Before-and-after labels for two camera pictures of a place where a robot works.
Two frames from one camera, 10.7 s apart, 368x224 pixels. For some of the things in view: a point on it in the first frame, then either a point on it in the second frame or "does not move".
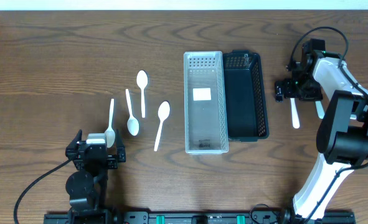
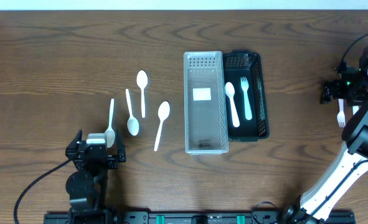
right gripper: (316, 95) -> (340, 84)
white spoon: (164, 111) does not move
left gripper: (96, 158) does not move
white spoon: (132, 125) does not move
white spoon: (142, 79) does not move
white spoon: (110, 135) does not move
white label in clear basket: (202, 94) does not move
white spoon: (295, 117) -> (230, 90)
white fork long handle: (320, 111) -> (245, 85)
